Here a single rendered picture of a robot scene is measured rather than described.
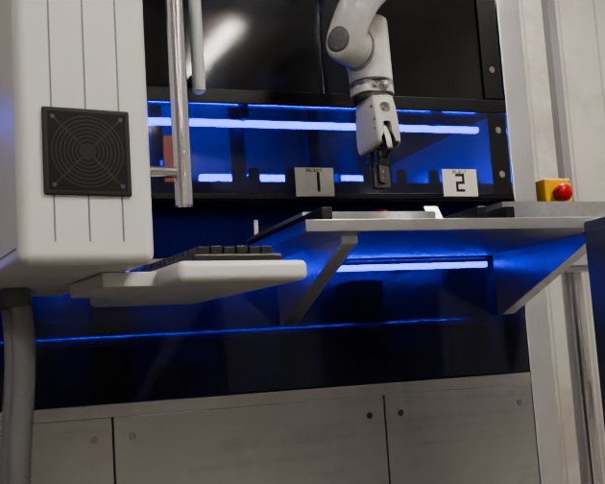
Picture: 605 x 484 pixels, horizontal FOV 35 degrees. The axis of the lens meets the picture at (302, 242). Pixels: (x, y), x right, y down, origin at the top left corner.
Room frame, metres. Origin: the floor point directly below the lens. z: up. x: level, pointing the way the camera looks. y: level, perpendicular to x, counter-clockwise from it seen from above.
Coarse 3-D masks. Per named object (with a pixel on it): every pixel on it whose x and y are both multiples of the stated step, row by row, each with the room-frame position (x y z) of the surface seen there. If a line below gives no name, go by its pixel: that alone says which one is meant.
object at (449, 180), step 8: (448, 176) 2.04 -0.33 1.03; (464, 176) 2.05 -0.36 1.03; (472, 176) 2.06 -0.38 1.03; (448, 184) 2.04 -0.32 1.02; (464, 184) 2.05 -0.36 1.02; (472, 184) 2.06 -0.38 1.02; (448, 192) 2.04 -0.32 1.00; (456, 192) 2.04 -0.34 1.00; (464, 192) 2.05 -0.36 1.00; (472, 192) 2.06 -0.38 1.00
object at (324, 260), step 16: (336, 240) 1.59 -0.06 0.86; (352, 240) 1.58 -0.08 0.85; (288, 256) 1.82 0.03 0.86; (304, 256) 1.74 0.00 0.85; (320, 256) 1.67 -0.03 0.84; (336, 256) 1.62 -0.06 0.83; (320, 272) 1.67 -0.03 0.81; (288, 288) 1.83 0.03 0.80; (304, 288) 1.75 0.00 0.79; (320, 288) 1.74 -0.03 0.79; (288, 304) 1.84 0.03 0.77; (304, 304) 1.80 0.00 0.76; (288, 320) 1.86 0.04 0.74
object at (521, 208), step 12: (504, 204) 1.67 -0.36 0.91; (516, 204) 1.68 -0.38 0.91; (528, 204) 1.69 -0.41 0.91; (540, 204) 1.69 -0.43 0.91; (552, 204) 1.70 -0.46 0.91; (564, 204) 1.71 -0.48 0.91; (576, 204) 1.72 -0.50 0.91; (588, 204) 1.73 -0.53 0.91; (600, 204) 1.74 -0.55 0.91; (516, 216) 1.68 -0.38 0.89; (528, 216) 1.68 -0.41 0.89; (540, 216) 1.69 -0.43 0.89; (552, 216) 1.70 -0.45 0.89; (564, 216) 1.71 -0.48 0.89; (576, 216) 1.72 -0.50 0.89; (588, 216) 1.73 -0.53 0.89; (600, 216) 1.74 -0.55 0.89
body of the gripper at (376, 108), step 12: (360, 96) 1.75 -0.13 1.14; (372, 96) 1.73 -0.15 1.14; (384, 96) 1.73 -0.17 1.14; (360, 108) 1.77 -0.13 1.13; (372, 108) 1.73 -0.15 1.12; (384, 108) 1.73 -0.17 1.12; (360, 120) 1.78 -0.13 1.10; (372, 120) 1.73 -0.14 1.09; (384, 120) 1.73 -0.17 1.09; (396, 120) 1.73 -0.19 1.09; (360, 132) 1.78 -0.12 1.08; (372, 132) 1.74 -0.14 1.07; (396, 132) 1.73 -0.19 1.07; (360, 144) 1.79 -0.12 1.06; (372, 144) 1.74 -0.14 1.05; (396, 144) 1.76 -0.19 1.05
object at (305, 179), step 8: (296, 168) 1.91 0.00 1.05; (304, 168) 1.92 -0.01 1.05; (312, 168) 1.92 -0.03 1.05; (320, 168) 1.93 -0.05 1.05; (328, 168) 1.94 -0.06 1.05; (296, 176) 1.91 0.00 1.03; (304, 176) 1.92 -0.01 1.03; (312, 176) 1.92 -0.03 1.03; (320, 176) 1.93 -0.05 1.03; (328, 176) 1.94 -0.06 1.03; (296, 184) 1.91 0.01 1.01; (304, 184) 1.92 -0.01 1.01; (312, 184) 1.92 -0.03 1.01; (320, 184) 1.93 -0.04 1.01; (328, 184) 1.94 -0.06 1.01; (296, 192) 1.91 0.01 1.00; (304, 192) 1.92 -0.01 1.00; (312, 192) 1.92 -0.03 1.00; (320, 192) 1.93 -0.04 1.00; (328, 192) 1.94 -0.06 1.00
